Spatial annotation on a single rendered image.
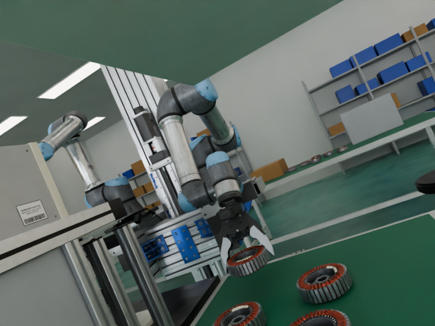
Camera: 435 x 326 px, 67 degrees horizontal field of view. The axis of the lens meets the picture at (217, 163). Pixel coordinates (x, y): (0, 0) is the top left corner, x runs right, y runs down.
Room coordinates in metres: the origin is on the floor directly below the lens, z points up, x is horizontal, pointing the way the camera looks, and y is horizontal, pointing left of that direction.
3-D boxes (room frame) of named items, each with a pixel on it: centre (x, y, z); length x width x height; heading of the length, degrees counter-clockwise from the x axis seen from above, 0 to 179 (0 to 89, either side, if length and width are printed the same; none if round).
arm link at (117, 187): (1.76, 0.54, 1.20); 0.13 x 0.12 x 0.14; 70
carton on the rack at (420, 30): (5.92, -4.16, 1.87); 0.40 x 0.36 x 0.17; 158
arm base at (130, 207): (1.76, 0.53, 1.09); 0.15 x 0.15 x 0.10
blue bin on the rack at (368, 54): (6.23, -3.31, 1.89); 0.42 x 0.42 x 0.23; 68
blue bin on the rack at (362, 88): (6.28, -3.17, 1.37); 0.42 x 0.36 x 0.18; 162
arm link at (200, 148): (1.65, 0.04, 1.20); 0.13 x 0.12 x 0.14; 82
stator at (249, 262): (0.86, 0.03, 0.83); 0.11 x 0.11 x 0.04
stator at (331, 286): (0.71, -0.10, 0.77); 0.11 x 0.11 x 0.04
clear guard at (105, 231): (0.93, 0.40, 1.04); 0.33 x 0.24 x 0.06; 159
